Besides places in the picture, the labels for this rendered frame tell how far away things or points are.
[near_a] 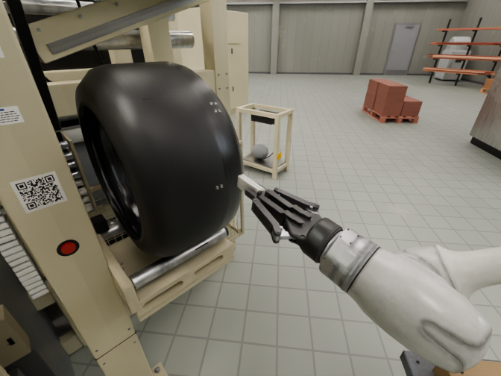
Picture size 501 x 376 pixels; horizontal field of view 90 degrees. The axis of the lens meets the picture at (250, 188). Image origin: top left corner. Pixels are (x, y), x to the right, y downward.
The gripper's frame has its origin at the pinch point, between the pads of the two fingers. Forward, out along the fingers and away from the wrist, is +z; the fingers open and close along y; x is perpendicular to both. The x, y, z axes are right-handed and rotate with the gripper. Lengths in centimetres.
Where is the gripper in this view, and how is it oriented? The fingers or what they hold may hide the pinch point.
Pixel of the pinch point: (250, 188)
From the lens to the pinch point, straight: 53.6
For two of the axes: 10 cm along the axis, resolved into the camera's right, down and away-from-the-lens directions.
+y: -7.3, 3.4, -6.0
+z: -6.8, -4.9, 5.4
